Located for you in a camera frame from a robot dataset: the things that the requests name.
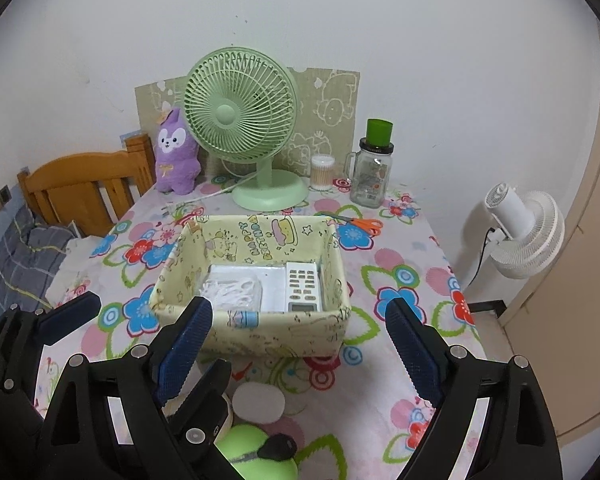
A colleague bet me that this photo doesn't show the small black oval object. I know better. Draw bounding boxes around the small black oval object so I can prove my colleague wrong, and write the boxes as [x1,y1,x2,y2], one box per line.
[256,434,299,462]

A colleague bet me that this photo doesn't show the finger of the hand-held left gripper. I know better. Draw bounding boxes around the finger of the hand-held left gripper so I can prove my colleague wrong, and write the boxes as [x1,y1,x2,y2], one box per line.
[0,291,102,393]
[171,358,232,466]

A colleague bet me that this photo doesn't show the beige cartoon patterned board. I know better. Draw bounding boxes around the beige cartoon patterned board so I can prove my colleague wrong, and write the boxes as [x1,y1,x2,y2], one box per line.
[134,66,363,181]

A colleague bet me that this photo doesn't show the green desk fan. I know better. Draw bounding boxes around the green desk fan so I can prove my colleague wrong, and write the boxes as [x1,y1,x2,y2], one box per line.
[182,46,310,212]

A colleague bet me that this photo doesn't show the purple plush toy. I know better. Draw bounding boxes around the purple plush toy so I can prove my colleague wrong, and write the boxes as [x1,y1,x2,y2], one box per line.
[153,106,201,196]

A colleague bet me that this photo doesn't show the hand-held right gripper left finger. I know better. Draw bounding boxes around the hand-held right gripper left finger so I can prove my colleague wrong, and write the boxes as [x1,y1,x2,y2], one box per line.
[40,296,214,480]

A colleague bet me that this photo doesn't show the yellow cartoon fabric storage box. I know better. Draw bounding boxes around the yellow cartoon fabric storage box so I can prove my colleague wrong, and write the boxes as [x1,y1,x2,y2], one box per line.
[148,213,353,359]

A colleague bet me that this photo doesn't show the green rounded case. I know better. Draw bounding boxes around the green rounded case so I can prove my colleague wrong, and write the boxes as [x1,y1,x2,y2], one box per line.
[214,424,301,480]

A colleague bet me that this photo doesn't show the white remote control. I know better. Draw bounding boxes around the white remote control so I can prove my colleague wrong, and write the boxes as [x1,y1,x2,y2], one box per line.
[284,261,324,313]

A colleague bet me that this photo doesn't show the wooden bed headboard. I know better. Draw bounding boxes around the wooden bed headboard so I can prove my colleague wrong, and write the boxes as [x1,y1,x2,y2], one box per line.
[16,132,157,238]

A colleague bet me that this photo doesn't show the beige wooden cabinet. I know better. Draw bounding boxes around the beige wooden cabinet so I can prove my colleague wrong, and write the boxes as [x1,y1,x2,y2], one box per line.
[500,20,600,436]

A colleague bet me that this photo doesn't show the floral tablecloth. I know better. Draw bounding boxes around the floral tablecloth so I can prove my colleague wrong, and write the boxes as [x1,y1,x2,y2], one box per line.
[32,180,486,480]

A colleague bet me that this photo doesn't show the black fan power cable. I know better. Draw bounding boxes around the black fan power cable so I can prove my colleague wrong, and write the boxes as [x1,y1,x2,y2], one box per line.
[467,227,498,288]

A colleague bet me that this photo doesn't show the clear pack of white picks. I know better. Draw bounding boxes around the clear pack of white picks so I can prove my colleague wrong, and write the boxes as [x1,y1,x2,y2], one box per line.
[197,277,263,313]

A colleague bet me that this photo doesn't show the white floor fan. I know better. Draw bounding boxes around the white floor fan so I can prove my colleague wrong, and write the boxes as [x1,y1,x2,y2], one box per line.
[483,183,566,279]

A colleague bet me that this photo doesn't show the orange handled scissors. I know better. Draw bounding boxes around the orange handled scissors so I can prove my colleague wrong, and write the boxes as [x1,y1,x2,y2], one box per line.
[325,212,384,237]

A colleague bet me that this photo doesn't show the grey plaid bedding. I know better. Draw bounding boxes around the grey plaid bedding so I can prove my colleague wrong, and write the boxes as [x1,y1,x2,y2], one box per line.
[0,205,78,311]

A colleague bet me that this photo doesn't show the white round disc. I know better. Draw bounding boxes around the white round disc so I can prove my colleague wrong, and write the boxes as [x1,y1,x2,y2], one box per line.
[231,382,287,423]

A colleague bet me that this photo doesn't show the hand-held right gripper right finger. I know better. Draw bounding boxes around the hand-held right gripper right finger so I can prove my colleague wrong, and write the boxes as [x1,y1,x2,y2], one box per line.
[385,297,563,480]

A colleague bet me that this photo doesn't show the glass mug jar green lid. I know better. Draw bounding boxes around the glass mug jar green lid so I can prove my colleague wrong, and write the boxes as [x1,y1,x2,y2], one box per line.
[344,118,397,207]

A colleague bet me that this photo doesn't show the white fan cord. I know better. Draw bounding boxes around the white fan cord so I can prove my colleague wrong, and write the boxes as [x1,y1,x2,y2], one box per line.
[167,170,261,211]

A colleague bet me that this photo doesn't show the clear cotton swab tub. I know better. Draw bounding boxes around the clear cotton swab tub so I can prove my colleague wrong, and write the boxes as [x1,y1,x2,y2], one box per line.
[310,154,337,192]

